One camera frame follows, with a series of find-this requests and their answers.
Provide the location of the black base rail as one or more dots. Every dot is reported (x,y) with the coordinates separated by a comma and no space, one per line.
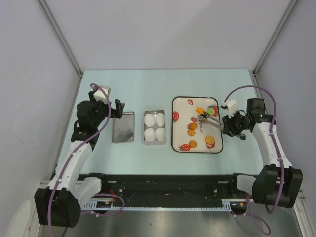
(168,192)

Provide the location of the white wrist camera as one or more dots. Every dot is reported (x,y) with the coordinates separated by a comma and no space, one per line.
(99,94)
(231,106)

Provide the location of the brown round cookie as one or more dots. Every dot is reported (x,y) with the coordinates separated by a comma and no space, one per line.
(193,125)

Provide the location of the aluminium frame post left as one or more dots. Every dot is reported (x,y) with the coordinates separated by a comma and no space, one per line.
(59,36)

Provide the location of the aluminium frame post right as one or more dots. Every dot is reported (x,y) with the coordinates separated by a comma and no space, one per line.
(275,35)

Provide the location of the aluminium frame post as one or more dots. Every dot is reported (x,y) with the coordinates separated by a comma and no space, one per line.
(59,36)
(275,35)

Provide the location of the orange fish cookie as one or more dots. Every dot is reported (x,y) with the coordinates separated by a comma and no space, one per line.
(200,110)

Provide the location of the orange flower cookie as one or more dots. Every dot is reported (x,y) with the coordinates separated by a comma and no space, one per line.
(191,132)

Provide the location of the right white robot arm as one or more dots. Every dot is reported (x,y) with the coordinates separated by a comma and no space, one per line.
(278,182)

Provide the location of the white paper cup back-left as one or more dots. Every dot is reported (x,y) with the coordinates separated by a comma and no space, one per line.
(149,120)

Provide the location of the brown ridged cookie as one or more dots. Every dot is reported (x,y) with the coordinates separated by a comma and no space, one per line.
(193,144)

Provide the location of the silver tin lid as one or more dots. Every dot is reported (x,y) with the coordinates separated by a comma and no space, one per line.
(124,128)

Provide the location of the green round cookie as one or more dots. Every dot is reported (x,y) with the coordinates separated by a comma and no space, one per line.
(211,111)

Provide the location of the silver tin box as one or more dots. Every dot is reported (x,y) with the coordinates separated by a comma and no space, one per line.
(156,142)

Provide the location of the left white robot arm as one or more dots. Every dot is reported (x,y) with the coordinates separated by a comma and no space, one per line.
(60,203)

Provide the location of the metal tongs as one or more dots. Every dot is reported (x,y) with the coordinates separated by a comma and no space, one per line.
(220,125)

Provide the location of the white paper cup back-right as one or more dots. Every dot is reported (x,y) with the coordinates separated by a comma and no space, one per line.
(160,119)

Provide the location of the white paper cup front-left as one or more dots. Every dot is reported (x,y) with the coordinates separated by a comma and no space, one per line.
(149,135)

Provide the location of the white paper cup front-right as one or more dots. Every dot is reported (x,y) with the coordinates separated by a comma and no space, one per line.
(160,134)

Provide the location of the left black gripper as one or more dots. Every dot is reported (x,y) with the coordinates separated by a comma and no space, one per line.
(118,113)

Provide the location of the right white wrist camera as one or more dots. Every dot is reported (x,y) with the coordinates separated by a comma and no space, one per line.
(231,106)

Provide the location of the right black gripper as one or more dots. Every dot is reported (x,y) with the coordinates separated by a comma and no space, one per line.
(229,129)

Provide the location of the tan round cookie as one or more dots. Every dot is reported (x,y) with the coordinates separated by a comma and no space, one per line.
(210,140)

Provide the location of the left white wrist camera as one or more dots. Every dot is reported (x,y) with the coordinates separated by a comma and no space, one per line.
(99,94)

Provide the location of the strawberry pattern tray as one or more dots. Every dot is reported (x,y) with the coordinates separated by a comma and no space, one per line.
(184,113)

